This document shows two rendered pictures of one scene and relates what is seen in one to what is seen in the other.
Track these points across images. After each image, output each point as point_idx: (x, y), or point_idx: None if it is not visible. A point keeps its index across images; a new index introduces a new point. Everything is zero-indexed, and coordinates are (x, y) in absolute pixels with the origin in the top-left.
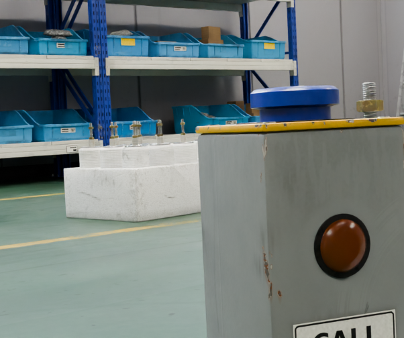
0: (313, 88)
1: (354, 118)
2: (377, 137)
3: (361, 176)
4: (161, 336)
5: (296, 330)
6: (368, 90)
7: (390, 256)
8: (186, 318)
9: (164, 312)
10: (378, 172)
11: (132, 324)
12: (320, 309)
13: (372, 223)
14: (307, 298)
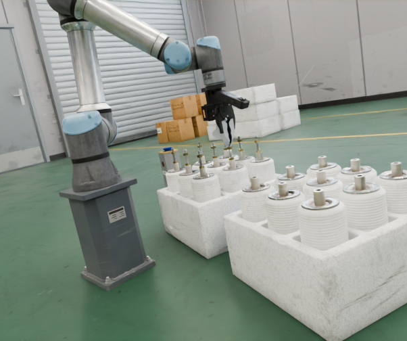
0: (163, 148)
1: (165, 151)
2: (162, 154)
3: (162, 157)
4: None
5: (162, 170)
6: None
7: (165, 166)
8: (377, 173)
9: (383, 170)
10: (163, 157)
11: None
12: (163, 169)
13: (163, 162)
14: (162, 168)
